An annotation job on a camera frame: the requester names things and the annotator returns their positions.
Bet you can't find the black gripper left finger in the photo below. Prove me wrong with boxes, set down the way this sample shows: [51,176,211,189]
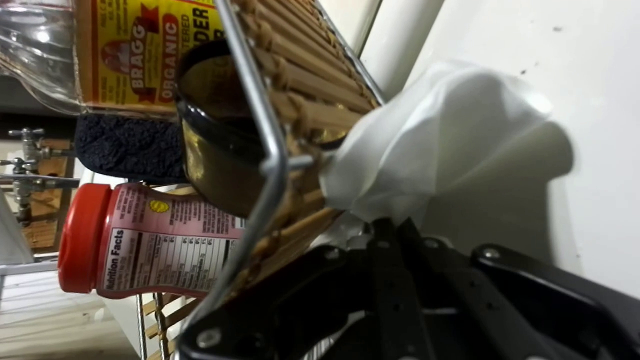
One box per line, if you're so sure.
[177,218,403,360]

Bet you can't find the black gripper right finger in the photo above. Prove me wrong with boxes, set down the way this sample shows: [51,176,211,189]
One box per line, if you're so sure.
[399,218,640,360]

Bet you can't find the white paper towel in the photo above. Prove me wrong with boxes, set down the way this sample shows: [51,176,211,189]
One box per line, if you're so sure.
[319,60,559,225]

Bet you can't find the red lid peanut jar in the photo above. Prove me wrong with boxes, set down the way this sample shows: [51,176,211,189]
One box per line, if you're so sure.
[57,181,251,300]

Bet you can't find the dark glass jar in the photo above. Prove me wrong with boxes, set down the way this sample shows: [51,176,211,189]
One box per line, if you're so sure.
[175,38,284,219]

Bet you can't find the dark blue textured object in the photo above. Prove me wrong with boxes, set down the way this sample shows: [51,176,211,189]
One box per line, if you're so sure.
[72,110,191,186]

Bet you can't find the Bragg vinegar bottle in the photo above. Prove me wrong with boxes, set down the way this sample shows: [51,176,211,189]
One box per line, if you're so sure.
[0,0,229,119]

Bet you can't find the metal water valve pipes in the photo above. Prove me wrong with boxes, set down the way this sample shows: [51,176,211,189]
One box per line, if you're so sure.
[0,126,84,228]

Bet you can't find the wicker basket with wire frame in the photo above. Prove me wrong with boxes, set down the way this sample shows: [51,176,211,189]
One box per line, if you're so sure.
[139,0,389,360]

